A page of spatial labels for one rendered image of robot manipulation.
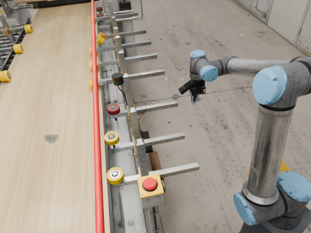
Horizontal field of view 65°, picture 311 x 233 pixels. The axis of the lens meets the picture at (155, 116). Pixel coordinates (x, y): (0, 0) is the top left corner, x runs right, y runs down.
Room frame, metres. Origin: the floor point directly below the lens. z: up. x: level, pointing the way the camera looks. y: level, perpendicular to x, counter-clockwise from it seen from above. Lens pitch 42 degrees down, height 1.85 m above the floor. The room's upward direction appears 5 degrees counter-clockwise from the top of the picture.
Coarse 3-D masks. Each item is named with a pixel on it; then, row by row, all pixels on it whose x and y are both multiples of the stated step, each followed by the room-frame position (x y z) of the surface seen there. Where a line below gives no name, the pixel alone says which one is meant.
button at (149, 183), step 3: (144, 180) 0.42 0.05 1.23; (147, 180) 0.41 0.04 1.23; (150, 180) 0.41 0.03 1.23; (153, 180) 0.41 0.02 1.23; (144, 183) 0.41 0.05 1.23; (147, 183) 0.40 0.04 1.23; (150, 183) 0.40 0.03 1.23; (153, 183) 0.40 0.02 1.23; (156, 183) 0.41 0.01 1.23; (144, 186) 0.40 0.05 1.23; (147, 186) 0.39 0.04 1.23; (150, 186) 0.39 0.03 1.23; (153, 186) 0.39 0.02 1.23; (147, 189) 0.39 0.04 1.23; (150, 189) 0.39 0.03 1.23
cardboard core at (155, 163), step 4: (152, 152) 1.49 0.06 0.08; (156, 152) 1.50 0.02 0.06; (152, 156) 1.44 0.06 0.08; (156, 156) 1.44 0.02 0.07; (152, 160) 1.39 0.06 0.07; (156, 160) 1.39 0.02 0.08; (152, 164) 1.36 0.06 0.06; (156, 164) 1.34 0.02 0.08; (152, 168) 1.32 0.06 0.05; (156, 168) 1.30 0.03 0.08; (160, 168) 1.30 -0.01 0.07
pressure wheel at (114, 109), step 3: (108, 105) 1.20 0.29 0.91; (111, 105) 1.20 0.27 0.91; (114, 105) 1.20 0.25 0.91; (117, 105) 1.19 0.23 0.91; (108, 108) 1.17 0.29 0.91; (111, 108) 1.17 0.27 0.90; (114, 108) 1.17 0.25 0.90; (117, 108) 1.17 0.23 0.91; (108, 111) 1.15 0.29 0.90; (111, 111) 1.14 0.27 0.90; (114, 111) 1.14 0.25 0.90; (117, 111) 1.15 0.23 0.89; (111, 114) 1.14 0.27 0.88; (114, 114) 1.14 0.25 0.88
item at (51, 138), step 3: (45, 135) 0.97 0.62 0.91; (48, 135) 0.97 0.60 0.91; (51, 135) 0.97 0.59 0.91; (54, 135) 0.96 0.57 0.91; (57, 135) 0.96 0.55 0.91; (45, 138) 0.95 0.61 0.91; (48, 138) 0.96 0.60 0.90; (51, 138) 0.94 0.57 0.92; (54, 138) 0.95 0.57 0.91; (57, 138) 0.95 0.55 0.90; (48, 141) 0.93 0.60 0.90; (51, 141) 0.92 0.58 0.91; (54, 141) 0.93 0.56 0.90
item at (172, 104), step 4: (176, 100) 1.26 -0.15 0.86; (152, 104) 1.23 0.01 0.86; (156, 104) 1.23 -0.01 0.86; (160, 104) 1.23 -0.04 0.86; (164, 104) 1.22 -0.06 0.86; (168, 104) 1.22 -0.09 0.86; (172, 104) 1.22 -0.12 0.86; (176, 104) 1.23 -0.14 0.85; (136, 108) 1.21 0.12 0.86; (140, 108) 1.20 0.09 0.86; (144, 108) 1.20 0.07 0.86; (148, 108) 1.20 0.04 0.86; (152, 108) 1.20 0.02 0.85; (156, 108) 1.21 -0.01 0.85; (160, 108) 1.21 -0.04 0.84; (164, 108) 1.21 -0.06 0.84; (120, 112) 1.18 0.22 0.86; (124, 112) 1.18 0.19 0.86; (140, 112) 1.19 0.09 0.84; (112, 116) 1.16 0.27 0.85; (116, 116) 1.17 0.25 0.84; (120, 116) 1.17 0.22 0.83
